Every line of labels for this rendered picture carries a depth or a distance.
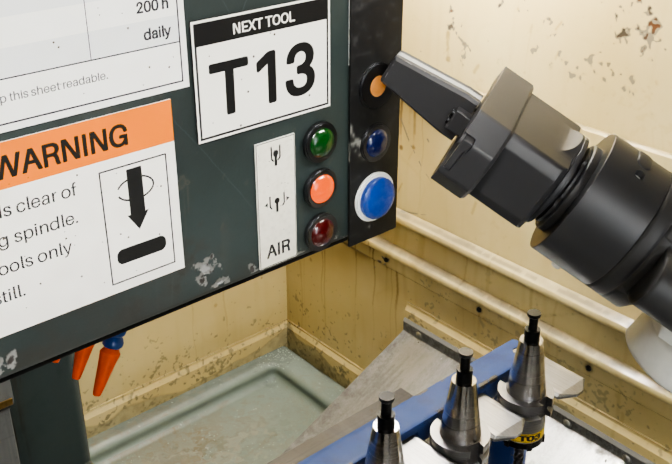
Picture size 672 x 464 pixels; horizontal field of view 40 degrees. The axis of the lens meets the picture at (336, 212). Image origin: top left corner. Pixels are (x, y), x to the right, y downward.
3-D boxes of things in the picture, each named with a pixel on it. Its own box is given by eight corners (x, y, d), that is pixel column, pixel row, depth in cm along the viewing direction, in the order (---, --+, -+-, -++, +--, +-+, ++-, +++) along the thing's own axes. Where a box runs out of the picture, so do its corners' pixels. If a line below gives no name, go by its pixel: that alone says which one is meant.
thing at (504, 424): (533, 427, 101) (534, 421, 100) (501, 449, 98) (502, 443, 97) (484, 397, 105) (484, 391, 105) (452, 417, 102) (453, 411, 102)
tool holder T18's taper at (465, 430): (465, 413, 100) (469, 362, 97) (489, 437, 97) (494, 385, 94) (430, 426, 98) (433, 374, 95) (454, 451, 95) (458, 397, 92)
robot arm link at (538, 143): (526, 36, 62) (674, 138, 61) (448, 143, 67) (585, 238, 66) (492, 95, 51) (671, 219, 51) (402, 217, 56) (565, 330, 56)
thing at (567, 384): (593, 387, 107) (593, 381, 107) (565, 406, 104) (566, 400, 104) (544, 360, 112) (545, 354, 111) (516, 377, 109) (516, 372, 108)
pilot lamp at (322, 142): (337, 155, 59) (337, 123, 58) (311, 164, 58) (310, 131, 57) (331, 152, 60) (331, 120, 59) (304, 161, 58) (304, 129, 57)
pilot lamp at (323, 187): (337, 200, 61) (337, 169, 60) (311, 210, 59) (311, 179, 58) (331, 197, 61) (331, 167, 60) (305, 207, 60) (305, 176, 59)
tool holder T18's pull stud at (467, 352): (466, 373, 95) (468, 344, 94) (475, 381, 94) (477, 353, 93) (452, 377, 95) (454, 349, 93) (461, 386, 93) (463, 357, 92)
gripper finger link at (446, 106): (403, 44, 58) (484, 100, 58) (377, 84, 60) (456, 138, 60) (396, 51, 57) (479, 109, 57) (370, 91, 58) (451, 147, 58)
